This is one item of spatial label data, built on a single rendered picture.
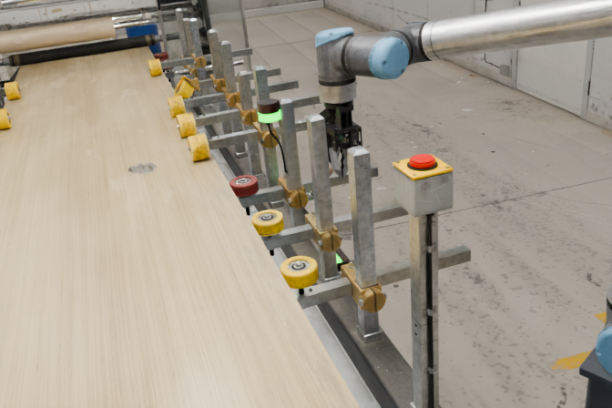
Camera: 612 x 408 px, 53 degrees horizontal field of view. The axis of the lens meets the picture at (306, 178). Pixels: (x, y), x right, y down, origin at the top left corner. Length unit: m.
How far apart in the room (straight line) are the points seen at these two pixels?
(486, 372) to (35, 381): 1.66
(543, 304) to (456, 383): 0.61
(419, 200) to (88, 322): 0.70
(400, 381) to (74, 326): 0.66
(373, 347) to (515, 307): 1.41
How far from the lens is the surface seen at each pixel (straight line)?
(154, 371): 1.14
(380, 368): 1.37
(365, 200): 1.25
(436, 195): 0.97
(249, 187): 1.73
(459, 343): 2.54
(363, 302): 1.34
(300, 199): 1.74
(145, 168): 1.95
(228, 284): 1.31
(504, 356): 2.51
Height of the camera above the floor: 1.61
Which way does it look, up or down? 24 degrees down
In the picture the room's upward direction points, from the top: 6 degrees counter-clockwise
